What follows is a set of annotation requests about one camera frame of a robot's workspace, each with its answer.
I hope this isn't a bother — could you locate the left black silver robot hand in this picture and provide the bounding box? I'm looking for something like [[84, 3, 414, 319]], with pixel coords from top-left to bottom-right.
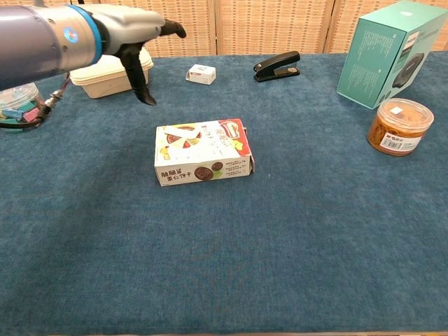
[[99, 10, 187, 106]]

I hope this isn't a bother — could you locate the colourful snack box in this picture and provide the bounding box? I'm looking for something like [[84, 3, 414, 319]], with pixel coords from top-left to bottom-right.
[[154, 118, 256, 187]]

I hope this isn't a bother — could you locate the beige lidded food container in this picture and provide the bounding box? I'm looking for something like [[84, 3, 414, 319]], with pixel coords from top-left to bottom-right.
[[69, 47, 155, 99]]

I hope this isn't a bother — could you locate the small white cardboard box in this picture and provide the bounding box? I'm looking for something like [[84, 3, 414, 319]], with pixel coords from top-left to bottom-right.
[[185, 64, 217, 86]]

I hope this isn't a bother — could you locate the bamboo folding screen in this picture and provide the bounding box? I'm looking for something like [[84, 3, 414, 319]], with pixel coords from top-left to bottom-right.
[[33, 0, 448, 59]]

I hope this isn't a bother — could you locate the clear jar of binder clips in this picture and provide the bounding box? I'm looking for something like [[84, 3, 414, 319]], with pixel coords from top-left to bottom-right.
[[0, 82, 45, 133]]

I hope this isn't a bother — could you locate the black stapler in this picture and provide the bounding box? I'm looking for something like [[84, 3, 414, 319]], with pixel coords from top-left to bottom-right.
[[253, 50, 301, 83]]

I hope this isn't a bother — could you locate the blue table mat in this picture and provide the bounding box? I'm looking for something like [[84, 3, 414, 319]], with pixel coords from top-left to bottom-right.
[[0, 50, 448, 335]]

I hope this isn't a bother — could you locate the large teal product box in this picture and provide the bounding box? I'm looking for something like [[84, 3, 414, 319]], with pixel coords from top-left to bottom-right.
[[336, 0, 448, 111]]

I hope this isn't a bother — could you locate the clear jar of rubber bands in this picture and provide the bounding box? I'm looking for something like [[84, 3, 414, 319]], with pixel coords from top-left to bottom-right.
[[366, 98, 435, 157]]

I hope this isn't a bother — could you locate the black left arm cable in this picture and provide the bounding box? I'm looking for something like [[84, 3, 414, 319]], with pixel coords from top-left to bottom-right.
[[0, 73, 71, 131]]

